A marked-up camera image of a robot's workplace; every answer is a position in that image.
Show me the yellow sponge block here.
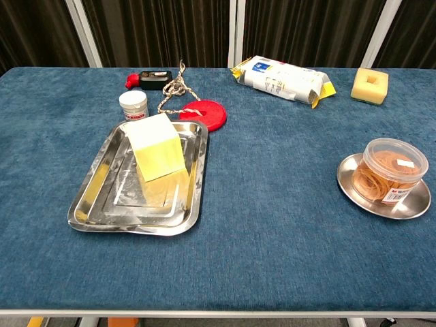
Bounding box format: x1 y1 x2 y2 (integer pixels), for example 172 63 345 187
121 113 187 183

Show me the red disc with hole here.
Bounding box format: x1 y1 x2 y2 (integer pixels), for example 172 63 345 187
178 99 228 132

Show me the rectangular stainless steel tray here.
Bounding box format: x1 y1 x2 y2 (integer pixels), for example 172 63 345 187
67 119 209 236

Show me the white and yellow wipes packet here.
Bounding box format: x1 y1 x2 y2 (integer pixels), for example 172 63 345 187
230 55 337 110

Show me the white partition frame post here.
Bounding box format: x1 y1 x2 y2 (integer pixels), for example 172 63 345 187
360 0 403 68
64 0 103 68
227 0 247 68

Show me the yellow block with hole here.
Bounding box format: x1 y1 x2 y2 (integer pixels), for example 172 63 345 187
350 67 390 106

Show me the small white jar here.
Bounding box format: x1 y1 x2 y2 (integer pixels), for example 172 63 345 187
119 90 150 123

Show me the blue table cloth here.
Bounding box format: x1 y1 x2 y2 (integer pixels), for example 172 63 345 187
0 66 436 311

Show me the round metal lid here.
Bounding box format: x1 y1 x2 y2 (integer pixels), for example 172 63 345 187
337 153 432 220

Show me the black device with red cap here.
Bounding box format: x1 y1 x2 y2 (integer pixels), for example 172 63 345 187
125 70 173 91

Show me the dark brown pleated curtain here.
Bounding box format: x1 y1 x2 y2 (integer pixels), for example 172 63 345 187
242 0 388 68
0 0 88 76
81 0 232 68
373 0 436 71

